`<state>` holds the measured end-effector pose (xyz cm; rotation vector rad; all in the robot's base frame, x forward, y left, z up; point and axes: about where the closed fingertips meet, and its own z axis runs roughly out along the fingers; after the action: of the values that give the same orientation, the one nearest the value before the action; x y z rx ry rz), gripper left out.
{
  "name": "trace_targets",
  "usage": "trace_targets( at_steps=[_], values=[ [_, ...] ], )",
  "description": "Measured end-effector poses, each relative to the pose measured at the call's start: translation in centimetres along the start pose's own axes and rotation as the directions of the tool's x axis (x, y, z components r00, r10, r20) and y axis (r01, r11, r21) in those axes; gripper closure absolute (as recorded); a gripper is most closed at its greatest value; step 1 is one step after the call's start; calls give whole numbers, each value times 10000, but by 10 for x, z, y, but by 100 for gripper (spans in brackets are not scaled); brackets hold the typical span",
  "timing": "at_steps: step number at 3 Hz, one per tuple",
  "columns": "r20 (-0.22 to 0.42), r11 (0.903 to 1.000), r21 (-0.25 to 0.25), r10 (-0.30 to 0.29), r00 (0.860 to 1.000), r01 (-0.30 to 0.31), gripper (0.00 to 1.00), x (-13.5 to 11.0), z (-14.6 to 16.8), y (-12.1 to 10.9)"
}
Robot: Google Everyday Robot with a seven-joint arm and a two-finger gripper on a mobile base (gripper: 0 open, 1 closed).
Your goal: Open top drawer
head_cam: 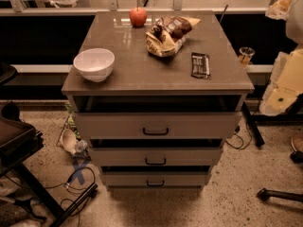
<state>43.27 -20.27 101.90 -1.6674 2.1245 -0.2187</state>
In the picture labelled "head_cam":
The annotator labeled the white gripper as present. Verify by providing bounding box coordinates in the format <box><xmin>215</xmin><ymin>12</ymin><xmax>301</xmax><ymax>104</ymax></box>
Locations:
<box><xmin>259</xmin><ymin>0</ymin><xmax>303</xmax><ymax>116</ymax></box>

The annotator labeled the grey top drawer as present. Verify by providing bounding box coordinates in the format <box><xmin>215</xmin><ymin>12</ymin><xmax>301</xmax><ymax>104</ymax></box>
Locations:
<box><xmin>73</xmin><ymin>113</ymin><xmax>241</xmax><ymax>139</ymax></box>

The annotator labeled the grey drawer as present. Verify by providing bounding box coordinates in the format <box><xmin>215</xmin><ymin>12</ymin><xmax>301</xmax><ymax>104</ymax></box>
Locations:
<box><xmin>73</xmin><ymin>113</ymin><xmax>241</xmax><ymax>139</ymax></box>
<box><xmin>100</xmin><ymin>172</ymin><xmax>211</xmax><ymax>187</ymax></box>
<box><xmin>89</xmin><ymin>148</ymin><xmax>222</xmax><ymax>166</ymax></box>

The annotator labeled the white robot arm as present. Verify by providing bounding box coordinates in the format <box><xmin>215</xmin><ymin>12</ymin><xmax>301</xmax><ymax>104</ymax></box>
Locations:
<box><xmin>259</xmin><ymin>0</ymin><xmax>303</xmax><ymax>116</ymax></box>

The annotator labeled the grey drawer cabinet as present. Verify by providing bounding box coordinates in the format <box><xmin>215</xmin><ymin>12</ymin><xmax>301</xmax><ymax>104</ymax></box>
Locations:
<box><xmin>61</xmin><ymin>10</ymin><xmax>256</xmax><ymax>192</ymax></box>

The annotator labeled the grey middle drawer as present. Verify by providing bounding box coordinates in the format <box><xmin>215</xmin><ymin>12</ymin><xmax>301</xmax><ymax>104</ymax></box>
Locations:
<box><xmin>89</xmin><ymin>148</ymin><xmax>222</xmax><ymax>166</ymax></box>

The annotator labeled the grey bottom drawer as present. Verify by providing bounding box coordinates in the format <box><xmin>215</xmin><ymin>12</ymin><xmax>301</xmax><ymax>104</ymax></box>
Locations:
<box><xmin>100</xmin><ymin>172</ymin><xmax>211</xmax><ymax>187</ymax></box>

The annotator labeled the clear plastic cup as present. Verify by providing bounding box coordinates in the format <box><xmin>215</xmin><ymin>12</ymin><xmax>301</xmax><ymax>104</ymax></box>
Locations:
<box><xmin>239</xmin><ymin>47</ymin><xmax>255</xmax><ymax>67</ymax></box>

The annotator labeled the black snack bar wrapper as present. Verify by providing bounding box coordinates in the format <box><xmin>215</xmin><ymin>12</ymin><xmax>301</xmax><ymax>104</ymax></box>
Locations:
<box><xmin>191</xmin><ymin>52</ymin><xmax>210</xmax><ymax>79</ymax></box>

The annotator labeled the yellow brown chip bag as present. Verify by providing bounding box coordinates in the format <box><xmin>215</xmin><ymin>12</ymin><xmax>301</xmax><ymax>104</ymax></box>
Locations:
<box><xmin>146</xmin><ymin>16</ymin><xmax>201</xmax><ymax>58</ymax></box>

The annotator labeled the black metal stand leg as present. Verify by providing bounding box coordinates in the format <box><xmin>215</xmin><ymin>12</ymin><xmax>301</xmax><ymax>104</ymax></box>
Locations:
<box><xmin>241</xmin><ymin>102</ymin><xmax>264</xmax><ymax>148</ymax></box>

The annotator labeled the red apple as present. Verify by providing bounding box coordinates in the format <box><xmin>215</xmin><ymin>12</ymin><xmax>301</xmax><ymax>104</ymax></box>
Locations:
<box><xmin>129</xmin><ymin>7</ymin><xmax>147</xmax><ymax>27</ymax></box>

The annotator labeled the black chair base leg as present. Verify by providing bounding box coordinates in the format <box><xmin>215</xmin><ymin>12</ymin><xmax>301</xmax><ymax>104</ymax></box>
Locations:
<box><xmin>257</xmin><ymin>188</ymin><xmax>303</xmax><ymax>202</ymax></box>

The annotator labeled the white bowl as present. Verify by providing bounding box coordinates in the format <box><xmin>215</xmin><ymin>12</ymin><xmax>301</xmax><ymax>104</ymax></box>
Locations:
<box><xmin>73</xmin><ymin>48</ymin><xmax>115</xmax><ymax>82</ymax></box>

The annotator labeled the beige dustpan on floor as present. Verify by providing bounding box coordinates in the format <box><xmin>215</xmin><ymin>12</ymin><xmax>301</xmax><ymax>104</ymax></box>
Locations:
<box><xmin>60</xmin><ymin>129</ymin><xmax>77</xmax><ymax>154</ymax></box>

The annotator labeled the black cart left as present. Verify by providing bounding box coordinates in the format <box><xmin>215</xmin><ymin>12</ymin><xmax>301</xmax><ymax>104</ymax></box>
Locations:
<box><xmin>0</xmin><ymin>61</ymin><xmax>98</xmax><ymax>227</ymax></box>

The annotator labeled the black floor cable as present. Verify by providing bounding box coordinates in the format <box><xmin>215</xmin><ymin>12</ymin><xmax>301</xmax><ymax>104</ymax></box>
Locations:
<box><xmin>44</xmin><ymin>166</ymin><xmax>97</xmax><ymax>227</ymax></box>

